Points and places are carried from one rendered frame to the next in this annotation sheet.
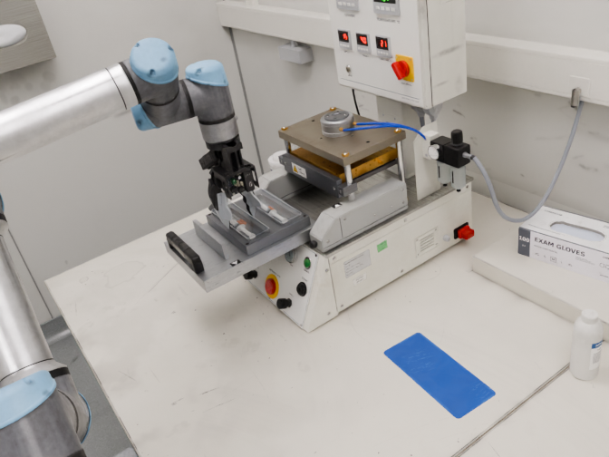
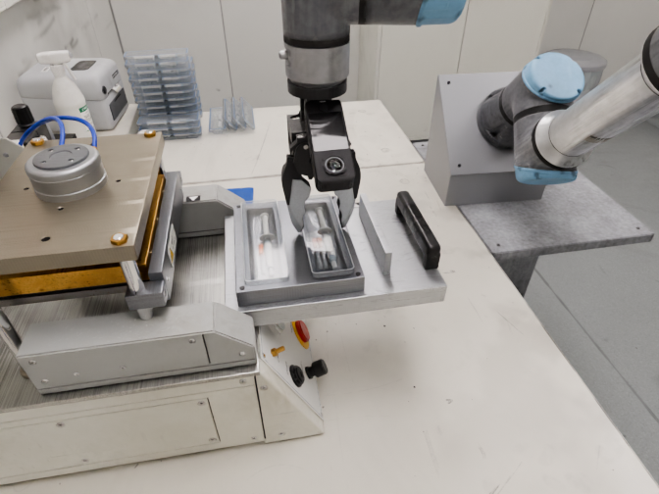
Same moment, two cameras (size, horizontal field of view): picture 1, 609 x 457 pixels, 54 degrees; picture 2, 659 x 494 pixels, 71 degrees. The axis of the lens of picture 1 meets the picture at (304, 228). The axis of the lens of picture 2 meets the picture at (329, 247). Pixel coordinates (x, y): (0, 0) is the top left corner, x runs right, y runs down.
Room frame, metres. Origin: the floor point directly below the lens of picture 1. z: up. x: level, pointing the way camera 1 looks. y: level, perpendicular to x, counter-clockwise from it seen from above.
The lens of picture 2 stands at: (1.67, 0.32, 1.39)
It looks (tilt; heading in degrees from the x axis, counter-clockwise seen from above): 39 degrees down; 198
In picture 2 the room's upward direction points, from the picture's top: straight up
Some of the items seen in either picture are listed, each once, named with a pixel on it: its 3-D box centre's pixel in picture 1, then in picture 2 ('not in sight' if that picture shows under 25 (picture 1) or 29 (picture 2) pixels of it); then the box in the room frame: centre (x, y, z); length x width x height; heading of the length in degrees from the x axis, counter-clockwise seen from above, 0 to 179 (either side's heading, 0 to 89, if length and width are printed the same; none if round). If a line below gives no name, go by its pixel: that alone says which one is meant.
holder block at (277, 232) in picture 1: (256, 219); (293, 244); (1.20, 0.10, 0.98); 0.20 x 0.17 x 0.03; 28
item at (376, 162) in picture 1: (343, 148); (86, 211); (1.31, -0.13, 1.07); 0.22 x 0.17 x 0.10; 28
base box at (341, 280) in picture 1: (354, 231); (140, 325); (1.30, -0.13, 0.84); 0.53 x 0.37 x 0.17; 118
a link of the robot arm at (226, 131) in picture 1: (220, 128); (314, 61); (1.16, 0.13, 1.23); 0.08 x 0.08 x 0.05
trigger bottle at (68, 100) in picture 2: not in sight; (69, 98); (0.71, -0.77, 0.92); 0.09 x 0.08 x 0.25; 126
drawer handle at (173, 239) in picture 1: (183, 250); (416, 226); (1.11, 0.27, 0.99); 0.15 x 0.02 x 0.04; 28
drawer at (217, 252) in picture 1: (240, 232); (326, 246); (1.17, 0.15, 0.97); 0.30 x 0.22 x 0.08; 118
